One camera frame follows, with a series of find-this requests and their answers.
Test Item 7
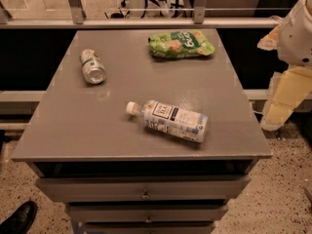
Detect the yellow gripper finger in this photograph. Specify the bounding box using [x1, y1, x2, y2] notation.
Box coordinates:
[257, 25, 281, 51]
[260, 65, 312, 131]

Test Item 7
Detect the clear plastic water bottle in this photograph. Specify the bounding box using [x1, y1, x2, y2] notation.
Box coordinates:
[126, 100, 209, 143]

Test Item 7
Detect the green snack bag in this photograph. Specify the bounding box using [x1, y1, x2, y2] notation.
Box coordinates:
[148, 29, 215, 59]

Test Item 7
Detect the silver green soda can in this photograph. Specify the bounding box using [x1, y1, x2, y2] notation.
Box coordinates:
[80, 49, 106, 84]

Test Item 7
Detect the grey drawer cabinet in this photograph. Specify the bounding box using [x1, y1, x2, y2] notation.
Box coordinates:
[13, 29, 271, 234]

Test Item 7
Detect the metal railing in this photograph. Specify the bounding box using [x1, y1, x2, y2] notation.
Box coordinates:
[0, 0, 298, 29]

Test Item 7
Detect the black leather shoe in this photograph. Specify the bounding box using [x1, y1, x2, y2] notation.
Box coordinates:
[0, 201, 37, 234]

